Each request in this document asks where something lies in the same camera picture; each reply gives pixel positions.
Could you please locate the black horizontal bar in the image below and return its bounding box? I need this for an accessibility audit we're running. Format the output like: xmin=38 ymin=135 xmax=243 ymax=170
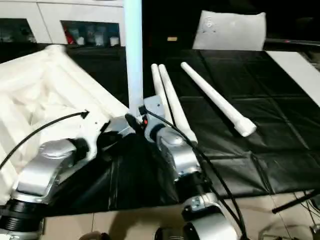
xmin=264 ymin=38 xmax=320 ymax=47

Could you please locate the black cabinet with gold label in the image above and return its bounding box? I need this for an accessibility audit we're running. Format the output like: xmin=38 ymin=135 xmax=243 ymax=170
xmin=139 ymin=0 xmax=201 ymax=50

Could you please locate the black work mat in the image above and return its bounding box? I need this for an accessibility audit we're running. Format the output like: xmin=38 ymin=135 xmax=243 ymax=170
xmin=0 ymin=42 xmax=320 ymax=218

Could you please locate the dark brown rounded object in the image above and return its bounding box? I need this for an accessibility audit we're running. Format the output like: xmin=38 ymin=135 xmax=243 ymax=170
xmin=154 ymin=226 xmax=188 ymax=240
xmin=82 ymin=231 xmax=111 ymax=240

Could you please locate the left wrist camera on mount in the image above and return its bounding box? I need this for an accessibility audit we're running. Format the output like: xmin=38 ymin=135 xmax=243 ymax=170
xmin=74 ymin=107 xmax=112 ymax=161

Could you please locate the white plastic table leg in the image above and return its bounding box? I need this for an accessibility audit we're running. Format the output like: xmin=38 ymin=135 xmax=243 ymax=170
xmin=157 ymin=63 xmax=199 ymax=148
xmin=123 ymin=0 xmax=145 ymax=118
xmin=150 ymin=63 xmax=173 ymax=121
xmin=180 ymin=61 xmax=258 ymax=138

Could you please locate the black metal rod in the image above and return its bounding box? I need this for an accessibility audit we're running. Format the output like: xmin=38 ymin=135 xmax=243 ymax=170
xmin=271 ymin=192 xmax=320 ymax=214

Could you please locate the white cabinet with glass doors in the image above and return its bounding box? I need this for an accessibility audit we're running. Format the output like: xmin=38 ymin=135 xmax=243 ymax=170
xmin=0 ymin=0 xmax=127 ymax=47

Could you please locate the grey floor cable bundle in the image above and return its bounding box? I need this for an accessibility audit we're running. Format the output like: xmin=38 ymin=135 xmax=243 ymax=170
xmin=294 ymin=192 xmax=320 ymax=226

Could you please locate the white plastic table top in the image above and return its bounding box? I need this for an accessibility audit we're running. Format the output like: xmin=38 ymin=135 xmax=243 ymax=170
xmin=0 ymin=44 xmax=141 ymax=203

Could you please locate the dark round stand base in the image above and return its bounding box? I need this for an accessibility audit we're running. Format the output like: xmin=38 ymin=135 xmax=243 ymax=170
xmin=309 ymin=223 xmax=320 ymax=238

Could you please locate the white flat board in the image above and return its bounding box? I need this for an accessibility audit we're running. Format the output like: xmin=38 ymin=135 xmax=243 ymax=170
xmin=266 ymin=51 xmax=320 ymax=106

